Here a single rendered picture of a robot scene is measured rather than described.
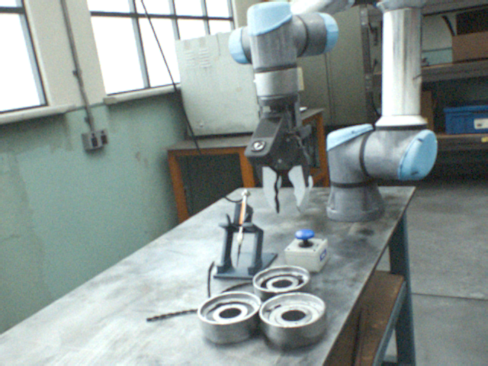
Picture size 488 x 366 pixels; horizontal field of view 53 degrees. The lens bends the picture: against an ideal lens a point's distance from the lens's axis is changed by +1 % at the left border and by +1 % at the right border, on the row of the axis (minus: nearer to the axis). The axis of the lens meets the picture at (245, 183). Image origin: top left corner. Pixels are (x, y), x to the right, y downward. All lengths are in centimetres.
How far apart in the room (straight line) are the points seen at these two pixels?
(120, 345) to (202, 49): 250
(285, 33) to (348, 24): 375
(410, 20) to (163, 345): 85
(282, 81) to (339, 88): 380
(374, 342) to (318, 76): 365
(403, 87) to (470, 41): 297
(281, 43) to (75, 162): 200
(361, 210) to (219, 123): 203
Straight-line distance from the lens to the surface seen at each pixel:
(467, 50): 414
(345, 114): 464
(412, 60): 120
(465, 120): 424
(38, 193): 255
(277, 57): 83
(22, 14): 271
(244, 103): 308
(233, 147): 290
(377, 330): 130
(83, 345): 92
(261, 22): 84
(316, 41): 91
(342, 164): 125
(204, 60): 318
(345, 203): 127
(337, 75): 463
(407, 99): 119
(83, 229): 275
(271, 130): 82
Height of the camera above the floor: 122
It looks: 14 degrees down
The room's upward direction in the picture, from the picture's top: 8 degrees counter-clockwise
